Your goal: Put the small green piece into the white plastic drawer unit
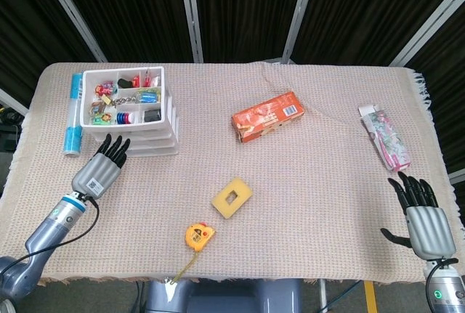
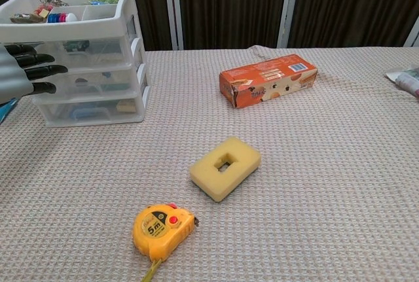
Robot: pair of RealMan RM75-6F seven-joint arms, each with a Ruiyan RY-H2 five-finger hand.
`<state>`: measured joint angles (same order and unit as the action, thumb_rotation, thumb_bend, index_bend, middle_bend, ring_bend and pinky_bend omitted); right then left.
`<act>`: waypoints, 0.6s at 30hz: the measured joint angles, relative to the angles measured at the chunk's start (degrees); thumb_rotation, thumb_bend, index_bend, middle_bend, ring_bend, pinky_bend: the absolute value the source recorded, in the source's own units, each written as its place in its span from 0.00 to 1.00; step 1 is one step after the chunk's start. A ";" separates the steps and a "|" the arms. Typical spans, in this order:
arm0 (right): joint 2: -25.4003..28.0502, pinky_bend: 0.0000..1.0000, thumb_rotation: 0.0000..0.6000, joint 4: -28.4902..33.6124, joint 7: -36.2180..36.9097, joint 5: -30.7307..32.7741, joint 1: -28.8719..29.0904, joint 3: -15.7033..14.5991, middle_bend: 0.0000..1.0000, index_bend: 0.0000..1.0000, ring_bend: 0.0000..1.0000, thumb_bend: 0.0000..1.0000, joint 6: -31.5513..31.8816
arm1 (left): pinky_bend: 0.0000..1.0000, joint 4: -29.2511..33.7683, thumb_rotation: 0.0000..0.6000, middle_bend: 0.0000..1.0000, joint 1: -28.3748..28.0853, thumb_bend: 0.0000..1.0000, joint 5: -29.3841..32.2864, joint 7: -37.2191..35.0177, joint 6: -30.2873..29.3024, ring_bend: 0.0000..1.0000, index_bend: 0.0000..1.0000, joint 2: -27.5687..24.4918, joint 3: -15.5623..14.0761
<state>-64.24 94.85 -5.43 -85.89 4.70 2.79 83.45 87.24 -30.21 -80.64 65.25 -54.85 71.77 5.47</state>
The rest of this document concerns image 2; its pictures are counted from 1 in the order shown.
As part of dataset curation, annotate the stack of coloured discs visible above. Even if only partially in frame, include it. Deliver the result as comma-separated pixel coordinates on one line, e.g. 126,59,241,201
46,12,79,24

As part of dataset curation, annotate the beige small block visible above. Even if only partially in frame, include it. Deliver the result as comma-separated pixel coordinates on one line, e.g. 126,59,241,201
116,100,137,113

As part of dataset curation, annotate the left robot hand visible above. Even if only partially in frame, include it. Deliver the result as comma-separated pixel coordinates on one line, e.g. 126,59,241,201
0,43,69,105

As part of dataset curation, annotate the white compartment organizer box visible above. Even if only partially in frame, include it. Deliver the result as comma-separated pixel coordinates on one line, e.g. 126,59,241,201
0,0,152,128

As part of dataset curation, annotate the yellow sponge with hole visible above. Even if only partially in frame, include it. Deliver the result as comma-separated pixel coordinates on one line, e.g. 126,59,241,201
189,136,263,203

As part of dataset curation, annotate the floral tissue packet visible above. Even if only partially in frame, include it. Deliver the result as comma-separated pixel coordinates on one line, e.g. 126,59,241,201
384,67,419,99

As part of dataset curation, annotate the green flat pad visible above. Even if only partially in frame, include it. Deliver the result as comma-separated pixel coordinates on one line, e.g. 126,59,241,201
100,80,132,92

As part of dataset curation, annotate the clear plastic drawer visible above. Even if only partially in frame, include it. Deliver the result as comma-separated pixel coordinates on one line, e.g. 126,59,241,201
3,37,145,75
34,88,152,126
31,64,150,101

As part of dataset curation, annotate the dark pleated curtain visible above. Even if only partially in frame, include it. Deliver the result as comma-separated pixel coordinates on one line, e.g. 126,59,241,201
0,0,419,51

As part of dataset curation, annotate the blue plastic wrap roll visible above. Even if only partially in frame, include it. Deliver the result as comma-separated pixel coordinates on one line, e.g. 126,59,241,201
0,97,19,124

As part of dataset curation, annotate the beige woven tablecloth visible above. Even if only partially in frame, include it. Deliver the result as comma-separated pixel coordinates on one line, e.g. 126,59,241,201
0,45,419,282

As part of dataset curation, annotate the white screen frame post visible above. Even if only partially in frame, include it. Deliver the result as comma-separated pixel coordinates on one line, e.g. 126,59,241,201
162,0,185,50
403,16,419,48
278,0,301,49

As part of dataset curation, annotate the yellow tape measure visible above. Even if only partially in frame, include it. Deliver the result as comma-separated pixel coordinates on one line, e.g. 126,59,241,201
132,202,200,282

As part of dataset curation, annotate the orange cardboard box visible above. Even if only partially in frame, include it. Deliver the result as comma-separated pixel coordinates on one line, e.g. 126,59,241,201
219,53,318,109

